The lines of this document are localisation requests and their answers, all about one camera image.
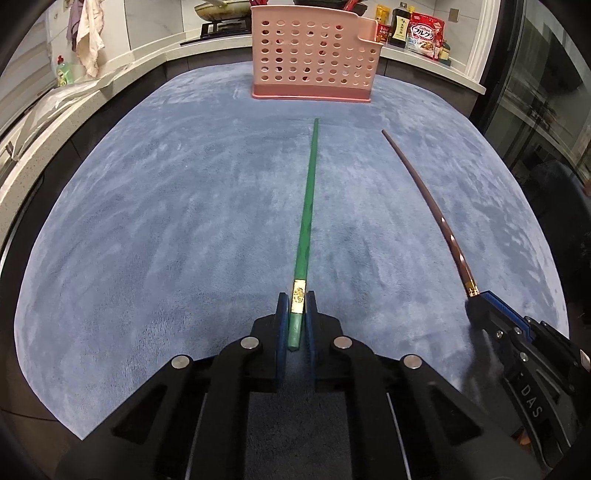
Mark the pink perforated plastic basket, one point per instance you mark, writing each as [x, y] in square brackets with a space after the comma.
[314, 55]

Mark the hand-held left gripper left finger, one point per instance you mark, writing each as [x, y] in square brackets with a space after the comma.
[282, 332]

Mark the red and white cereal bag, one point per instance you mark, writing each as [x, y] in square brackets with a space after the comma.
[427, 37]

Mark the small red packet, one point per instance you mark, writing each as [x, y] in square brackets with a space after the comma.
[382, 32]

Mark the steel wok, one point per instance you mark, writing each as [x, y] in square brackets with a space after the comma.
[217, 11]

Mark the small green yellow box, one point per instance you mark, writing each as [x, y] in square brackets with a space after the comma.
[444, 53]

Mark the purple hanging cloth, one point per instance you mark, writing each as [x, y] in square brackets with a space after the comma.
[74, 23]

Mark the clear plastic sheet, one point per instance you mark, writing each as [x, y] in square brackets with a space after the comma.
[64, 97]

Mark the cream hanging towel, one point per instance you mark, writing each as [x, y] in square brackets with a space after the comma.
[90, 37]

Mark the yellow seasoning packet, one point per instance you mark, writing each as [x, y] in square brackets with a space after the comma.
[383, 14]

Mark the brown chopstick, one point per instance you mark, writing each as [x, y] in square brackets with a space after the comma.
[461, 265]

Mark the green chopstick with gold band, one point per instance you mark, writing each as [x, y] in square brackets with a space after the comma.
[307, 221]

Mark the wall socket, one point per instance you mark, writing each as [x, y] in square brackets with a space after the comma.
[454, 14]

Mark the dark sauce bottle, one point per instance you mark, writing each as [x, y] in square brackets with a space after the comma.
[400, 27]

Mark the gas stove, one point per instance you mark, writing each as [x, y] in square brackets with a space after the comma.
[221, 30]

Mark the blue-grey plush mat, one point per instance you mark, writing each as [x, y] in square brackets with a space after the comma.
[161, 230]

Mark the green dish soap bottle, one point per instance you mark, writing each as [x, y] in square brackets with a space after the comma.
[64, 74]

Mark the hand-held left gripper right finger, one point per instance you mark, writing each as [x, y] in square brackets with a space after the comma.
[310, 332]

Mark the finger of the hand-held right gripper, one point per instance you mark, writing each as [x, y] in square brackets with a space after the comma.
[485, 316]
[505, 309]

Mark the white kitchen counter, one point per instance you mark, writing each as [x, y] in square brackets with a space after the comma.
[27, 166]

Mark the black frying pan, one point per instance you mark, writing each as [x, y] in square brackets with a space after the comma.
[323, 2]

